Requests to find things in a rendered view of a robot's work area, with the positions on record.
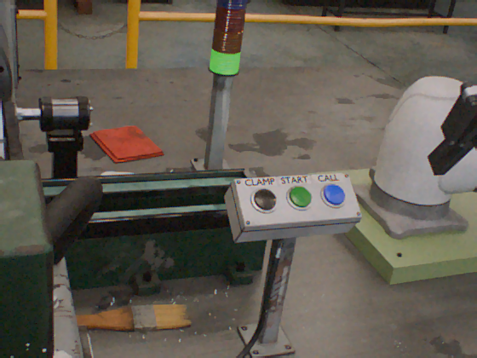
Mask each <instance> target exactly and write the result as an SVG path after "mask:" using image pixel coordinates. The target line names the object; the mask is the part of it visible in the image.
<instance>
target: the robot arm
mask: <svg viewBox="0 0 477 358"><path fill-rule="evenodd" d="M369 176H370V178H371V180H372V183H371V184H369V185H353V190H354V192H355V194H356V197H357V201H358V202H359V203H360V204H361V205H362V206H364V208H365V209H366V210H367V211H368V212H369V213H371V215H372V216H373V217H374V218H375V219H376V220H377V221H379V223H380V224H381V225H382V226H383V227H384V228H385V229H386V231H387V235H388V236H391V237H393V238H395V239H402V238H404V237H405V236H411V235H417V234H428V233H433V232H439V231H446V230H465V229H467V227H468V221H467V220H466V219H465V218H464V217H462V216H461V215H459V214H457V213H456V212H454V210H453V209H452V208H451V207H450V206H449V205H450V201H451V196H452V194H453V193H462V192H476V193H477V86H472V85H471V83H470V82H465V83H462V82H460V81H458V80H456V79H451V78H443V77H426V78H422V79H419V80H417V81H416V82H415V83H414V84H413V85H411V86H410V88H408V89H407V90H406V91H405V92H404V94H403V95H402V96H401V97H400V98H399V100H398V102H396V104H395V106H394V110H393V111H392V112H391V114H390V116H389V118H388V122H387V125H386V128H385V131H384V132H383V135H382V139H381V143H380V147H379V154H378V157H377V162H376V166H374V167H371V169H370V171H369Z"/></svg>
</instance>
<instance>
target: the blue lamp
mask: <svg viewBox="0 0 477 358"><path fill-rule="evenodd" d="M216 4H217V5H218V6H221V7H223V8H226V9H245V8H246V5H247V0H216Z"/></svg>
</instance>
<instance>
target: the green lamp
mask: <svg viewBox="0 0 477 358"><path fill-rule="evenodd" d="M240 53H241V52H239V53H238V54H235V55H226V54H222V53H219V52H216V51H214V50H213V49H211V53H210V54H211V56H210V70H211V71H212V72H215V73H221V74H234V73H238V72H239V58H240Z"/></svg>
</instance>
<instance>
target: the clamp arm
mask: <svg viewBox="0 0 477 358"><path fill-rule="evenodd" d="M17 109H22V108H17V107H16V106H15V102H4V103H3V118H4V123H2V124H3V137H6V142H7V151H8V160H23V152H22V146H21V139H20V129H19V124H18V121H22V117H18V115H22V110H18V112H17ZM17 113H18V114H17Z"/></svg>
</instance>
